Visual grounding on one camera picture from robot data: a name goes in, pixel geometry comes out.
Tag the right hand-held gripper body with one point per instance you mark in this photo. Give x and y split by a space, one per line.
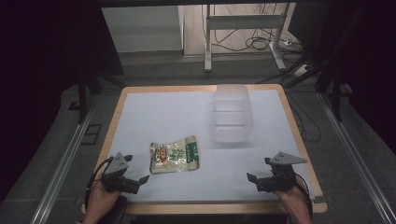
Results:
280 177

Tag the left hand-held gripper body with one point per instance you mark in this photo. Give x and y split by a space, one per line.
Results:
116 174

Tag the clear snack packet green label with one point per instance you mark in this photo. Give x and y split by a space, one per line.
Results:
174 154

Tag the translucent plastic storage box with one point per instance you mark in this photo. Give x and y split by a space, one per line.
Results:
232 115

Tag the person's right hand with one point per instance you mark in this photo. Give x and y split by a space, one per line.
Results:
291 196

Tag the person's left hand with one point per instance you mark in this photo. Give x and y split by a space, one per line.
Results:
101 196

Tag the black floor socket plate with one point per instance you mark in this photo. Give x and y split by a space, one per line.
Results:
91 134

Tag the wooden-edged table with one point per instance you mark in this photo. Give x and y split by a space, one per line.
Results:
218 207

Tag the white table mat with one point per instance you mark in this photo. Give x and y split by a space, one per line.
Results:
199 174

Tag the black metal stand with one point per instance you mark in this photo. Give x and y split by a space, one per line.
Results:
336 93
82 93

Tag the white power strip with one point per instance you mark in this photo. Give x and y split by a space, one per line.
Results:
301 70

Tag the white cabinet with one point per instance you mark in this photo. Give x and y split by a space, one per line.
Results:
141 29

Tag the aluminium floor rail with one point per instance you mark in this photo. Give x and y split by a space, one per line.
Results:
62 168
358 161

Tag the white metal desk frame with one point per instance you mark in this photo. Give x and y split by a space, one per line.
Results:
243 21

